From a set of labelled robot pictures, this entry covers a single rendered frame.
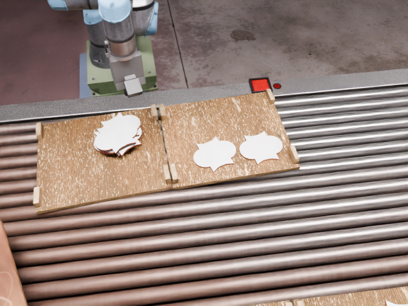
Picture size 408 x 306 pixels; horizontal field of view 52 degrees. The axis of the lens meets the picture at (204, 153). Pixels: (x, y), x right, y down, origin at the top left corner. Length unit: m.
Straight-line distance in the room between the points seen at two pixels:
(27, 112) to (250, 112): 0.80
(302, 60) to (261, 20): 0.56
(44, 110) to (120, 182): 0.46
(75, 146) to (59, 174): 0.12
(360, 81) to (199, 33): 1.90
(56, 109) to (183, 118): 0.47
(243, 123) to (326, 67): 1.82
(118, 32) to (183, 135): 0.47
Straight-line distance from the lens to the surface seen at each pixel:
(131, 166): 1.36
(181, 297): 1.17
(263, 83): 1.62
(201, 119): 1.46
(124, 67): 1.18
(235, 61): 3.15
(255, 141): 1.40
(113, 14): 1.07
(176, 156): 1.36
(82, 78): 1.78
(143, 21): 1.56
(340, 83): 1.70
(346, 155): 1.47
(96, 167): 1.38
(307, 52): 3.31
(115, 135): 1.38
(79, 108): 1.60
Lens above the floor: 2.02
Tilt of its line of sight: 52 degrees down
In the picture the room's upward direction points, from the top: straight up
